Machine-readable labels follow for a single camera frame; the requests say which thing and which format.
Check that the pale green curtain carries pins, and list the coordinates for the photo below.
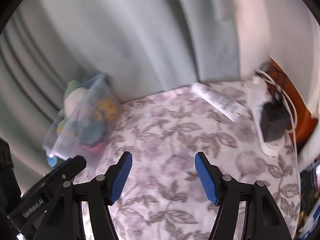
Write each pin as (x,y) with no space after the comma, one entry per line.
(143,46)

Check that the teal plastic bangle stack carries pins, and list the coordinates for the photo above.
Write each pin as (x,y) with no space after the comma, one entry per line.
(90,134)

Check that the green dinosaur plush toy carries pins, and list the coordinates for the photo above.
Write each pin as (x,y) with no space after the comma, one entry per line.
(73,95)

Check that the white cosmetic tube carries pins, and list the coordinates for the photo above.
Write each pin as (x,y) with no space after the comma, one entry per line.
(224,104)

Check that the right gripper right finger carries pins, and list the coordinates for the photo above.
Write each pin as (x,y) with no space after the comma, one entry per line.
(263,218)

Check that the white power strip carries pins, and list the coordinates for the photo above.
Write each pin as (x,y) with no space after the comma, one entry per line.
(257,95)

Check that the pink plastic bangle stack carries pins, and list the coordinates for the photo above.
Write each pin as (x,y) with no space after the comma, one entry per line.
(97,148)

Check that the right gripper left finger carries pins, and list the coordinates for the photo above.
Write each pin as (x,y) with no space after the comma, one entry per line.
(63,218)

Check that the clear plastic storage bin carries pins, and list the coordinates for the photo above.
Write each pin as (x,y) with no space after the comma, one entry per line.
(66,145)

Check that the black power adapter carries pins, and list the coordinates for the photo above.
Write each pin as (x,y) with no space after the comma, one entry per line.
(274,121)

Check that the grey floral fleece blanket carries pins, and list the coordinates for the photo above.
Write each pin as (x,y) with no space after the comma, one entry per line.
(163,197)

